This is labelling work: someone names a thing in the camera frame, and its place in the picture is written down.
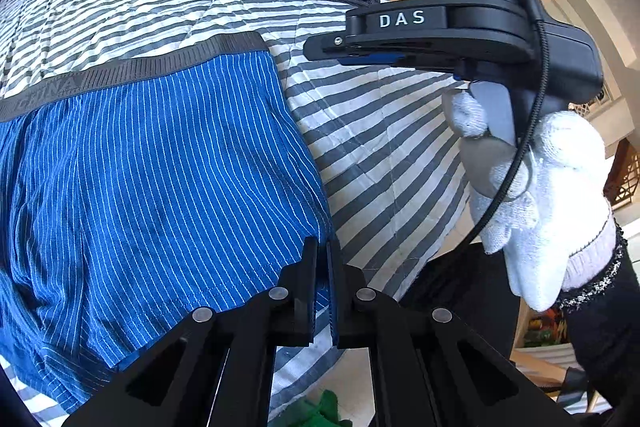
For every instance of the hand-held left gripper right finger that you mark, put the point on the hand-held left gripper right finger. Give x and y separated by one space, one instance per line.
336 307

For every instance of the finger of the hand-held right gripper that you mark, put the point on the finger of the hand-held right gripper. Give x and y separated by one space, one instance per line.
400 49

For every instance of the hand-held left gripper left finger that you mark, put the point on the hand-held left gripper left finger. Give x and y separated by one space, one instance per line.
305 307

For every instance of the blue striped boxer shorts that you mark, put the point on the blue striped boxer shorts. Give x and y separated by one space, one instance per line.
150 182

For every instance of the person's right forearm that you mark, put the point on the person's right forearm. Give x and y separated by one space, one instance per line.
605 332

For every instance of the person's right hand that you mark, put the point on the person's right hand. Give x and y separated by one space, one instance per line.
555 207

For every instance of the green cloth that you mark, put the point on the green cloth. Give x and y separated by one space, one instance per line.
322 412

